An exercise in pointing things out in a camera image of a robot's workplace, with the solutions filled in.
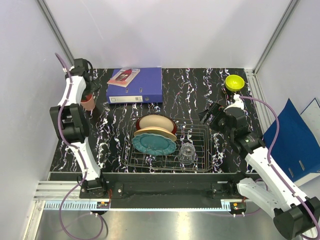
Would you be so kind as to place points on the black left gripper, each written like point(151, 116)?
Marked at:
point(94, 87)

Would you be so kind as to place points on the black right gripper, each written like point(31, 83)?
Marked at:
point(215, 109)

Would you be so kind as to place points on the pink plastic cup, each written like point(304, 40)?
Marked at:
point(88, 103)

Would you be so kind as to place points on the clear glass cup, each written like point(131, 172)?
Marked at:
point(187, 154)

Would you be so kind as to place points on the yellow-green bowl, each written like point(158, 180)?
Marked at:
point(234, 83)

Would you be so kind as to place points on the beige painted plate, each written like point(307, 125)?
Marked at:
point(156, 131)

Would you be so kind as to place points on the teal scalloped plate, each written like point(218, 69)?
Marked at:
point(154, 144)

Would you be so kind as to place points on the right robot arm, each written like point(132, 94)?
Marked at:
point(292, 211)

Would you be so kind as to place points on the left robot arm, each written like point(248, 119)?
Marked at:
point(72, 128)

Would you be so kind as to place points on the red and white book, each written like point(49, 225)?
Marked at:
point(124, 77)

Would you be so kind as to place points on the red and black plate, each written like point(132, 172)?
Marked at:
point(156, 120)

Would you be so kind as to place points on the blue lever arch binder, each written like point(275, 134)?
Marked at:
point(146, 87)

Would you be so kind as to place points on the dark blue binder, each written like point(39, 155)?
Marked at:
point(296, 150)

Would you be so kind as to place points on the metal wire dish rack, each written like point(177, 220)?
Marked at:
point(188, 131)

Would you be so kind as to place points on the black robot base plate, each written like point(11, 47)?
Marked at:
point(171, 191)

